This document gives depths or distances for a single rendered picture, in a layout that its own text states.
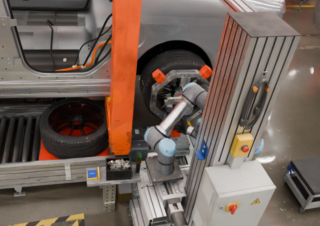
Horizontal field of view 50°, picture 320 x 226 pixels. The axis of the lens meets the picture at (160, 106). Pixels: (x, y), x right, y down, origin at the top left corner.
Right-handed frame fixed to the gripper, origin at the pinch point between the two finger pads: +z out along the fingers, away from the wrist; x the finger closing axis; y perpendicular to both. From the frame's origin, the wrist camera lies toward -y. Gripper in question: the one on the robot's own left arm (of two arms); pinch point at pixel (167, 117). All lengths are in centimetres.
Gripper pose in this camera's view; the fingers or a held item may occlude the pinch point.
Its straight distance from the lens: 282.9
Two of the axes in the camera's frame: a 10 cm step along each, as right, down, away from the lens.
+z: -8.3, -4.1, 3.8
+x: 5.5, -4.7, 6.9
